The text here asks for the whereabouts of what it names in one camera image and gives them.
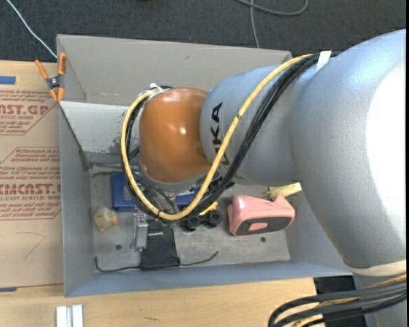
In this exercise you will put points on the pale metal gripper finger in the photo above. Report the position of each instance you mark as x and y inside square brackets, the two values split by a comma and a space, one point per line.
[141, 234]

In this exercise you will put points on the black flat pouch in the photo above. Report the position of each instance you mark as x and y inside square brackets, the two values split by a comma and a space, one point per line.
[160, 250]

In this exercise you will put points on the pale yellow soft toy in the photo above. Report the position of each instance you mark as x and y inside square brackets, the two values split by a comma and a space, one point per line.
[104, 218]

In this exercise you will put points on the blue flat box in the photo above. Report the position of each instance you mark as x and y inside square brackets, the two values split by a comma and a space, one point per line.
[120, 196]

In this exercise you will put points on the grey metal bin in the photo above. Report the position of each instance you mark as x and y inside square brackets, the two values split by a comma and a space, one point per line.
[225, 250]

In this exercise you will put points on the pink and grey plastic tool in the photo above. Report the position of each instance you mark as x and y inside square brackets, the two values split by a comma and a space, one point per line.
[259, 213]

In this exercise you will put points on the brown cardboard board, red print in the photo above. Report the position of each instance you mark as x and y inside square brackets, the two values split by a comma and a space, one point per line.
[27, 244]

